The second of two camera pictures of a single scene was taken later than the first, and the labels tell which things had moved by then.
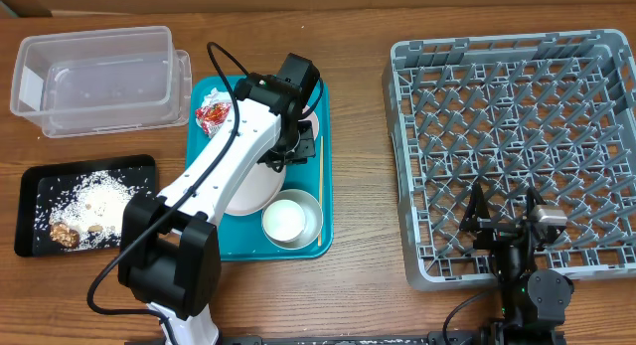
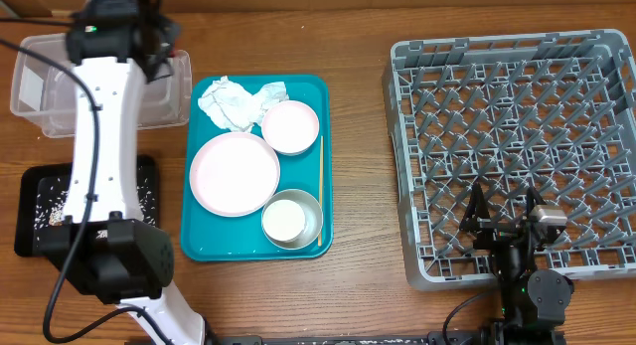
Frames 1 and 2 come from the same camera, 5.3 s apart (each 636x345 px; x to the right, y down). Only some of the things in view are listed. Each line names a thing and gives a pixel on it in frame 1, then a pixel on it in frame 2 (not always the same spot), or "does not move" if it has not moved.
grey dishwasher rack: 556,112 does not move
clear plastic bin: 102,82 does not move
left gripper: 306,149 -> 170,31
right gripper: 502,227 does not move
